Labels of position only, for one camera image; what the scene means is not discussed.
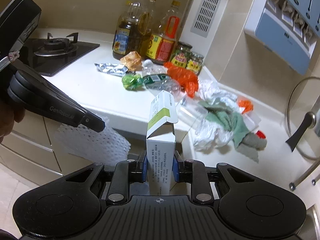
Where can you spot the clear plastic cup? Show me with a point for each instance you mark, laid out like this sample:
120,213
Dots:
190,112

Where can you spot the large dark oil bottle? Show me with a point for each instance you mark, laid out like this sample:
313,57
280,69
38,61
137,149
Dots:
131,29

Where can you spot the yellow oil bottle red handle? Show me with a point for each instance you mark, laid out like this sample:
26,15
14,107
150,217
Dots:
163,37

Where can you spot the orange crumpled wrapper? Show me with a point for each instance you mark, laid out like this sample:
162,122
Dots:
133,61

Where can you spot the person left hand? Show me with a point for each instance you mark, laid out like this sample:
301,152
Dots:
9,116

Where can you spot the white foam fruit net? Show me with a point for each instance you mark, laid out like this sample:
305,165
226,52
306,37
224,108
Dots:
107,147

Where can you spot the crushed clear plastic bottle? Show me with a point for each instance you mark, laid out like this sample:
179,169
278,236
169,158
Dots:
156,79

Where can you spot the dark soy sauce bottle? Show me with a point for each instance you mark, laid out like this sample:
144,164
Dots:
151,8

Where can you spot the tall pickle jar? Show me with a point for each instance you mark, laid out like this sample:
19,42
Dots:
181,54

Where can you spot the glass pot lid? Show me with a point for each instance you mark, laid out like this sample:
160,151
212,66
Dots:
310,121

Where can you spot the silver foil wrapper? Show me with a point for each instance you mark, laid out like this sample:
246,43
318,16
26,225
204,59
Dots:
111,69

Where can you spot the wall vent grille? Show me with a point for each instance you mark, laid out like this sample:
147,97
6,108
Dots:
204,17

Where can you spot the orange mesh net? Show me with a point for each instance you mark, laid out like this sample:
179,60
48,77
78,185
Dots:
245,105

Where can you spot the red plastic bag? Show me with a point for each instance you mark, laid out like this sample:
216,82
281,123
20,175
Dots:
186,78

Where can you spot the red bottle cap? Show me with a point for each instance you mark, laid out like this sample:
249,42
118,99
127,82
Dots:
260,134

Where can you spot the small pickle jar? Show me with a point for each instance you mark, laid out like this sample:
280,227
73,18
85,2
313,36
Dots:
195,62

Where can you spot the black gas stove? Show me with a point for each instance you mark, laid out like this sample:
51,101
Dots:
50,55

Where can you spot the green cloth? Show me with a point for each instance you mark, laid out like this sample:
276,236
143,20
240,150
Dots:
223,125

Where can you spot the clear plastic wrapper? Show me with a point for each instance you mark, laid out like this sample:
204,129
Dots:
251,120

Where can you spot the green crumpled wrapper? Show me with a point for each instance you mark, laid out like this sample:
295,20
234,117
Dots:
132,81

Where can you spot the white green carton box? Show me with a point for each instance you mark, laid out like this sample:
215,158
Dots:
160,143

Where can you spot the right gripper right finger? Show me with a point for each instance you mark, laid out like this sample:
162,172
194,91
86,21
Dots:
195,173

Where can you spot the steel dish rack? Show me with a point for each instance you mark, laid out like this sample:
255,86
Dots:
294,184

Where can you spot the blue white wall dispenser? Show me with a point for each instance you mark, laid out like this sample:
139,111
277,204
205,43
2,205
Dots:
289,28

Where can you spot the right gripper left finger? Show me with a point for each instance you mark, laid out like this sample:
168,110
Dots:
125,173

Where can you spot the white plastic bag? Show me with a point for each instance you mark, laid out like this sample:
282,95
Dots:
210,92

